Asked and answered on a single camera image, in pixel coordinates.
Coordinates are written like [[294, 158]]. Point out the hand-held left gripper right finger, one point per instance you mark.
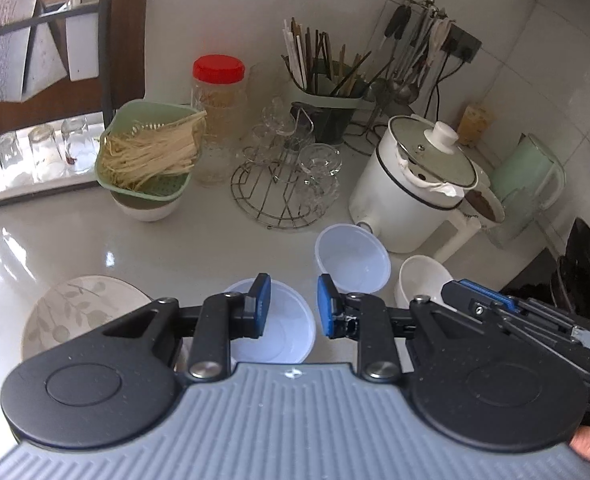
[[326, 310]]

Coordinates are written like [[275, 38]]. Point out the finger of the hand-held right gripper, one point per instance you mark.
[[485, 294]]

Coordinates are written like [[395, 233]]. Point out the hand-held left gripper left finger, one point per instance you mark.
[[261, 305]]

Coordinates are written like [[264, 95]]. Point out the clear plastic bowl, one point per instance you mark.
[[352, 255], [285, 330]]

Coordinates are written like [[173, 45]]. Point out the white ceramic bowl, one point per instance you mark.
[[422, 280]]

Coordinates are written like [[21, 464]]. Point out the large leaf pattern plate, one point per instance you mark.
[[75, 310]]

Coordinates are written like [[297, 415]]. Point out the tall clear glass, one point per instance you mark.
[[512, 220]]

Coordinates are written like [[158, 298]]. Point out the patterned bowl with brown contents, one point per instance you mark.
[[485, 210]]

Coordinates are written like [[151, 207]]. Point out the black wok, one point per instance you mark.
[[587, 270]]

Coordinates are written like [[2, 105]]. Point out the white electric cooking pot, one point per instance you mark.
[[395, 210]]

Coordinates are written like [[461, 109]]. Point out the pale green kettle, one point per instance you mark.
[[530, 175]]

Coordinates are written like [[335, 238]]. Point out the glass pot lid white knob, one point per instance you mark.
[[432, 152]]

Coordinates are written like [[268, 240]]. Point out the white bowl under strainer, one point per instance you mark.
[[145, 207]]

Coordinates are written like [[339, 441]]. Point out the set of clear glass cups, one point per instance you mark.
[[300, 150]]

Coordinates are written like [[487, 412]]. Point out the pale dried food strips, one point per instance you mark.
[[150, 152]]

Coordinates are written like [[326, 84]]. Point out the green chopstick holder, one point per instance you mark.
[[327, 115]]

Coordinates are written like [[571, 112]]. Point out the clear jar with red lid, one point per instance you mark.
[[219, 110]]

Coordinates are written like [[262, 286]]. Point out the green strainer basket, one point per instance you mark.
[[120, 125]]

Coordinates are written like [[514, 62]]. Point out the upturned drinking glass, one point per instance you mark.
[[7, 157], [77, 145], [45, 152]]

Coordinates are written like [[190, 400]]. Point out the hanging kitchen utensil rack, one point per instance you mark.
[[405, 60]]

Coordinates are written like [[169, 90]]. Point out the bunch of chopsticks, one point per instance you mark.
[[320, 60]]

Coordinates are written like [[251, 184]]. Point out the tray of drinking glasses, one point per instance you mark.
[[40, 187]]

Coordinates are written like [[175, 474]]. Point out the black dish rack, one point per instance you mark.
[[105, 35]]

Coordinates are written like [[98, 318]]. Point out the black wall power strip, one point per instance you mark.
[[462, 42]]

